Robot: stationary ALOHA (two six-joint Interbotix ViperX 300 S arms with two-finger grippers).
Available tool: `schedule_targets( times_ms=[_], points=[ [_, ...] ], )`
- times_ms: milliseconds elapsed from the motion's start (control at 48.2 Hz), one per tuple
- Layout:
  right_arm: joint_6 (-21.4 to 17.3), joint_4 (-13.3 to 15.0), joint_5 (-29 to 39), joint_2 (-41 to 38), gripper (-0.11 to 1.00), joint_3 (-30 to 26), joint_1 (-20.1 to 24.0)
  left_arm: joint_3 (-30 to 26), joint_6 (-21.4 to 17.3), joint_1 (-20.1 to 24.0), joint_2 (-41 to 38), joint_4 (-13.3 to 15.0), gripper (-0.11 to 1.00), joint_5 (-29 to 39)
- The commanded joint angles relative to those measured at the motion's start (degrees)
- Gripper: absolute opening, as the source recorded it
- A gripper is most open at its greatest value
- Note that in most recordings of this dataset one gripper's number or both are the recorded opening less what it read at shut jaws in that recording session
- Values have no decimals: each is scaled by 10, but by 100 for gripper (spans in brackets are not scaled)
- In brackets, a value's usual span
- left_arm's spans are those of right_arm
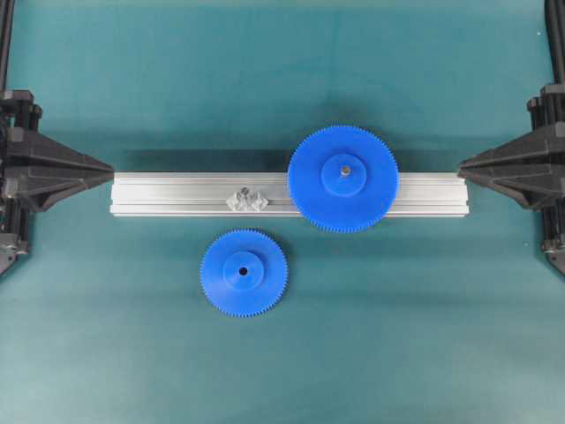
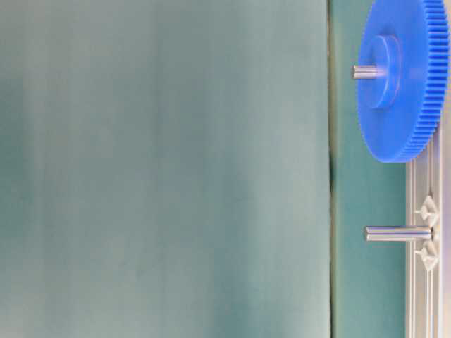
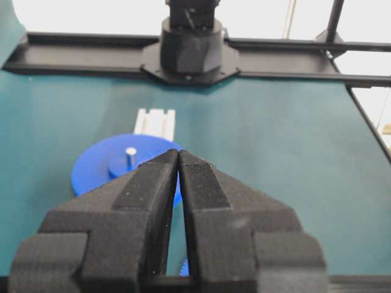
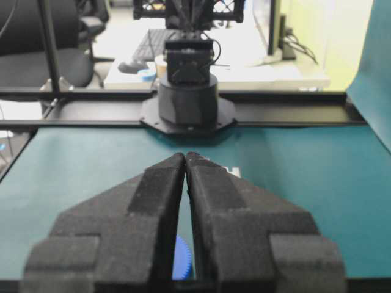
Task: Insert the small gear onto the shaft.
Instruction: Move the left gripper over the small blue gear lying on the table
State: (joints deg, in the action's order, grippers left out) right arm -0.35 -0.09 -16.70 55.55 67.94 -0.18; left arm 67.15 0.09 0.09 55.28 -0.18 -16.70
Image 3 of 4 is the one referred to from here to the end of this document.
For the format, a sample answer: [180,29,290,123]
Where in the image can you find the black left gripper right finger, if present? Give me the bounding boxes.
[178,151,327,292]

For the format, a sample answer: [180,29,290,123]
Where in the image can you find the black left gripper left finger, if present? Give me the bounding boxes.
[9,150,178,292]

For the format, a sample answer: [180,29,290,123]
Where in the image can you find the small blue gear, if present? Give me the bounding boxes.
[179,259,189,277]

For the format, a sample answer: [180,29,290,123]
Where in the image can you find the large blue gear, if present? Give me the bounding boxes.
[71,134,181,212]

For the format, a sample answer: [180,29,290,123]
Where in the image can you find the steel shaft of large gear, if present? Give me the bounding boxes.
[125,147,137,166]

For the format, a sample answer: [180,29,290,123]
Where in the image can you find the aluminium extrusion rail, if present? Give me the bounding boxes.
[133,108,176,142]

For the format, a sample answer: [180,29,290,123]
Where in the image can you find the black frame crossbar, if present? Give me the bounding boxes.
[3,33,390,88]

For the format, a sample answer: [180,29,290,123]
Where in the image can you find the black frame upright post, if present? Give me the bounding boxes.
[314,0,344,45]

